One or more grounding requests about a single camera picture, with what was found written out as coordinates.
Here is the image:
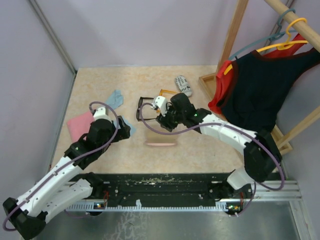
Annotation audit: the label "red tank top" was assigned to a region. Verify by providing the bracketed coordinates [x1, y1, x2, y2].
[208, 43, 306, 115]

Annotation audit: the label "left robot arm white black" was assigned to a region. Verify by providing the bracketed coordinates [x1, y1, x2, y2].
[2, 116, 131, 240]

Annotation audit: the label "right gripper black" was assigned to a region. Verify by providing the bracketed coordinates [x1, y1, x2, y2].
[156, 103, 186, 132]

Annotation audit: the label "wooden clothes rack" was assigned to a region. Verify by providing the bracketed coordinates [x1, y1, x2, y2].
[199, 0, 320, 156]

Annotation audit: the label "newspaper print glasses case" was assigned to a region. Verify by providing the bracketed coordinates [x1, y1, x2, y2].
[174, 75, 193, 97]

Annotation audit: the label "pink glasses case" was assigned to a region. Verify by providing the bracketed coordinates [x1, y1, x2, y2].
[144, 130, 178, 147]

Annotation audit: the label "pink folded garment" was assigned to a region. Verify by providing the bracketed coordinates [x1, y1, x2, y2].
[66, 111, 94, 143]

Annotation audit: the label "yellow hanger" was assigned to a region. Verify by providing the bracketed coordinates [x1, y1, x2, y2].
[223, 17, 309, 75]

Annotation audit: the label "black sunglasses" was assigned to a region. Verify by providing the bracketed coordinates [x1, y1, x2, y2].
[136, 96, 158, 122]

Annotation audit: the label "teal hanger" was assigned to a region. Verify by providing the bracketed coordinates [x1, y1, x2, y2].
[228, 8, 296, 61]

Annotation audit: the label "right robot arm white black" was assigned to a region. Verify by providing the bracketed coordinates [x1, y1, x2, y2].
[152, 93, 282, 198]

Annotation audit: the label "navy tank top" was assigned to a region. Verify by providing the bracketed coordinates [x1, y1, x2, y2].
[218, 48, 320, 132]

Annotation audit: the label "light blue cleaning cloth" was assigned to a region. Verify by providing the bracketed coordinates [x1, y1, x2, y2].
[123, 118, 136, 136]

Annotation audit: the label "orange sunglasses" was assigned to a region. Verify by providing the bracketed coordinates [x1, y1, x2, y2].
[159, 89, 178, 96]

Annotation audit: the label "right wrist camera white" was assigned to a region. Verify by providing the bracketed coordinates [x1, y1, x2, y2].
[151, 96, 168, 116]

